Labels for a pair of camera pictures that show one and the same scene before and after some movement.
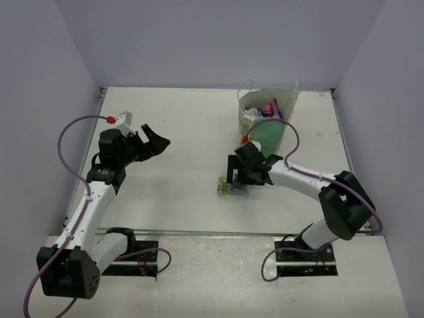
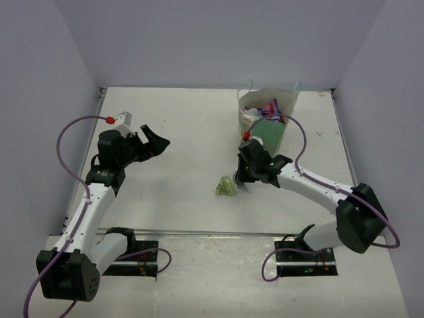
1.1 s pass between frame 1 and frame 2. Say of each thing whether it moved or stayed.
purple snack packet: stayed
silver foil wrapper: moved
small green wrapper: stayed
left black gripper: stayed
